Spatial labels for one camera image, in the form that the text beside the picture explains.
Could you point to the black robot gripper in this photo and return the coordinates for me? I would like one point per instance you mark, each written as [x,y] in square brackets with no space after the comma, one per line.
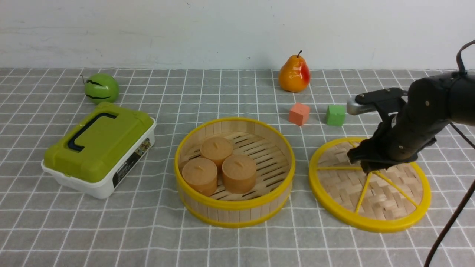
[400,137]

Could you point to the yellow woven bamboo steamer lid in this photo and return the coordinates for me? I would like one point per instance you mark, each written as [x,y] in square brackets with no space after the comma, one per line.
[385,201]

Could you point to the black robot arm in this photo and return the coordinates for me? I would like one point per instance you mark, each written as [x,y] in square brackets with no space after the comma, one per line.
[461,100]

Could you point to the yellow bamboo steamer basket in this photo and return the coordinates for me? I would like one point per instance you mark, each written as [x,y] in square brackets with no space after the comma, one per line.
[275,162]

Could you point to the green foam cube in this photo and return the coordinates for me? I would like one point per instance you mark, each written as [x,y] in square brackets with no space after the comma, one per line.
[335,115]

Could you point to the orange foam cube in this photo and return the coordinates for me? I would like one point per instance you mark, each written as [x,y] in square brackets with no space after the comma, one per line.
[299,114]

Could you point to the orange red toy pear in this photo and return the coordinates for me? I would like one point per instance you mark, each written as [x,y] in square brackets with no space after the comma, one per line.
[294,75]

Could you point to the brown round bun right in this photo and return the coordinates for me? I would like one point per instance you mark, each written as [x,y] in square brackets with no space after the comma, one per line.
[239,173]

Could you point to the brown round bun back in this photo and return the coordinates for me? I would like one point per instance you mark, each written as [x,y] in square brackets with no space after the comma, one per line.
[216,149]

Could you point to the green lidded white storage box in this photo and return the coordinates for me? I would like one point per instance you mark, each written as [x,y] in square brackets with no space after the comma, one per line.
[96,155]

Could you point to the green striped toy melon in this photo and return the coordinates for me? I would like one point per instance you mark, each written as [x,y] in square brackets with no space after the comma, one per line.
[101,87]

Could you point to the grey white grid tablecloth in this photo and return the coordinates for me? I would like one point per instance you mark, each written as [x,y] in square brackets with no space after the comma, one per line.
[144,224]

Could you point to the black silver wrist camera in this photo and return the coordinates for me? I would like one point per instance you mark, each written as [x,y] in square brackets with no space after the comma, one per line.
[383,101]

